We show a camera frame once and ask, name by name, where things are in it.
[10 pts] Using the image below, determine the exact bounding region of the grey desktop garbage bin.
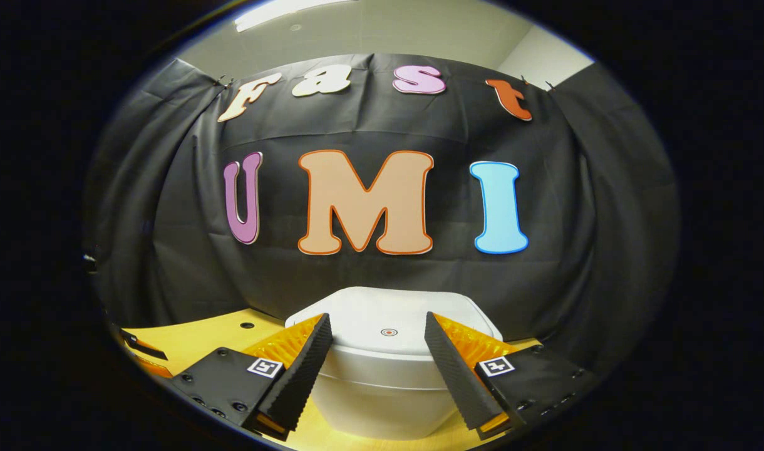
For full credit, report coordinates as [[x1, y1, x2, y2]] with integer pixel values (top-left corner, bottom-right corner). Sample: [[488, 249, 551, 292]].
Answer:
[[285, 286, 503, 441]]

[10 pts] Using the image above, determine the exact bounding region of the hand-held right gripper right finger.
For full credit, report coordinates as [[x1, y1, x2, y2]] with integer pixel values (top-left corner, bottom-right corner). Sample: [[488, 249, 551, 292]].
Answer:
[[424, 311, 599, 440]]

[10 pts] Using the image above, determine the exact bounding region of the wooden desktop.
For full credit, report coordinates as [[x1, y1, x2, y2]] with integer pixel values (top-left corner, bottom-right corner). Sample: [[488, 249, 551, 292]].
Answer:
[[116, 307, 545, 451]]

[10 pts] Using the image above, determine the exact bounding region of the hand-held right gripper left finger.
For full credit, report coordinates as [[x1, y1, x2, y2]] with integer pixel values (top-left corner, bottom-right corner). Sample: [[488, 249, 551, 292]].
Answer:
[[169, 313, 334, 442]]

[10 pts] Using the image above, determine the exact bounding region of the ceiling light strip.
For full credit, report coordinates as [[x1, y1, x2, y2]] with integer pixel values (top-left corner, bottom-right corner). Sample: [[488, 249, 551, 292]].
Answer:
[[234, 0, 358, 33]]

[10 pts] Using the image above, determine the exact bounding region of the black backdrop cloth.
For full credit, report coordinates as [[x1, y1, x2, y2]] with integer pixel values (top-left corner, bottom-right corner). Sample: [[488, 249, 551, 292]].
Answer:
[[81, 53, 682, 376]]

